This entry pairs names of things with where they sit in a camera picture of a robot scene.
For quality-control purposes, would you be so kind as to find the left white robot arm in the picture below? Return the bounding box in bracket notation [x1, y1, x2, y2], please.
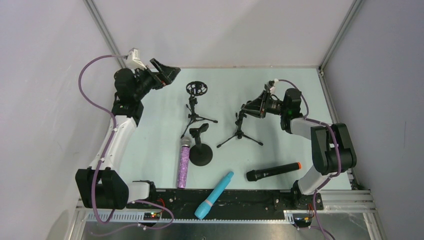
[75, 58, 181, 210]

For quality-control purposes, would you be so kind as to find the clip tripod mic stand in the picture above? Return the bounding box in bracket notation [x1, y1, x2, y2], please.
[216, 109, 264, 148]

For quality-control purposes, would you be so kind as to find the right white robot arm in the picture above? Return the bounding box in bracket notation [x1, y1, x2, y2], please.
[241, 88, 357, 208]

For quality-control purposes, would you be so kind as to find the shock mount tripod stand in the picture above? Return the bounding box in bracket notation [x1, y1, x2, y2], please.
[180, 81, 219, 139]

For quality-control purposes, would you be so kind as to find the slotted cable duct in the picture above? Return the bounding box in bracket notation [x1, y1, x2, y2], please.
[86, 211, 296, 225]

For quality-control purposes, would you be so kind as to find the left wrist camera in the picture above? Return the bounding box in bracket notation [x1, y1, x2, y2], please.
[125, 48, 146, 70]

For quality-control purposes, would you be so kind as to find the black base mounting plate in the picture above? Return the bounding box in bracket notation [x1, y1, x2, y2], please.
[148, 188, 324, 220]

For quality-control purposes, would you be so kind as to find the black microphone orange tip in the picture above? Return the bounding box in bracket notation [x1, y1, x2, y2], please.
[246, 162, 302, 182]

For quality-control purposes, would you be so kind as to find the purple glitter microphone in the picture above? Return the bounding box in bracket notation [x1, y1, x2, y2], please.
[176, 136, 192, 189]

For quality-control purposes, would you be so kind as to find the light blue microphone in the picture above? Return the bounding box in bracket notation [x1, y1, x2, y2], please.
[194, 171, 234, 220]

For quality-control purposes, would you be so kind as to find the round base mic stand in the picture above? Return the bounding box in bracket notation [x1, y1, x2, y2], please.
[189, 123, 213, 167]

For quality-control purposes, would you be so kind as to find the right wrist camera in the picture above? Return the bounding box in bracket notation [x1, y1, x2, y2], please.
[264, 78, 279, 95]

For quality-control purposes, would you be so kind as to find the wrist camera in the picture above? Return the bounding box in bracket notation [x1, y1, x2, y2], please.
[264, 78, 279, 95]
[125, 48, 146, 70]

